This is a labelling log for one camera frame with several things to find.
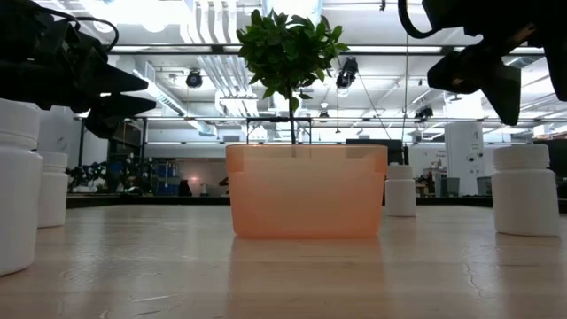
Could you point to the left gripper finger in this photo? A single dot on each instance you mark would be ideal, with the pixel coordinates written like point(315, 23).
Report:
point(115, 80)
point(111, 111)

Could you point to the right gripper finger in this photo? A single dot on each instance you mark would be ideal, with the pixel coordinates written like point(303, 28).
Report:
point(559, 66)
point(487, 75)

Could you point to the white pill bottle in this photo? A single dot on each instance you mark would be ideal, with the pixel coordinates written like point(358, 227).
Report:
point(53, 195)
point(525, 199)
point(400, 195)
point(17, 199)

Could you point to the orange translucent plastic basket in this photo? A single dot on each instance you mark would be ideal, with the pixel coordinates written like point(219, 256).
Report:
point(305, 195)

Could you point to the black metal rack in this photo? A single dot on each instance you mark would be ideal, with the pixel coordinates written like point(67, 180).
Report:
point(144, 146)

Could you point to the white room pillar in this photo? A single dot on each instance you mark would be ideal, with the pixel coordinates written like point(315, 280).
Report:
point(464, 155)

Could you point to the large dark monitor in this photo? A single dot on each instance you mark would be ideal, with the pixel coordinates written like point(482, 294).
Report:
point(562, 155)

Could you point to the narrow grey bin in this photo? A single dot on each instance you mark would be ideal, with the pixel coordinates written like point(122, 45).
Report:
point(452, 186)

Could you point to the black monitor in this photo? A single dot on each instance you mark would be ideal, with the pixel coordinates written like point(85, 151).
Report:
point(376, 142)

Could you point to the green leafy small tree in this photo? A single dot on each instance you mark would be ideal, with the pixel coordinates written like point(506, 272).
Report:
point(283, 49)

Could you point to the white ceiling air duct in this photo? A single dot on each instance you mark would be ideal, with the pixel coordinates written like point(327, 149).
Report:
point(168, 102)

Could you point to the small black ceiling camera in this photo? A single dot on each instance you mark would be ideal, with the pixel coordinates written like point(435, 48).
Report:
point(424, 113)

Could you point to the round black ceiling camera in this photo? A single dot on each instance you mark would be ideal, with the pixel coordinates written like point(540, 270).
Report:
point(194, 80)

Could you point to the black table edge rail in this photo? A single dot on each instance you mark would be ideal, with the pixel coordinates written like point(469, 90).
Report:
point(155, 201)

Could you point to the black hanging ceiling camera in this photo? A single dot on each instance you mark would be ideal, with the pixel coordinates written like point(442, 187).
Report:
point(347, 71)

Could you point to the black metal frame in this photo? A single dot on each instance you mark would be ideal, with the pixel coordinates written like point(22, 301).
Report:
point(277, 119)

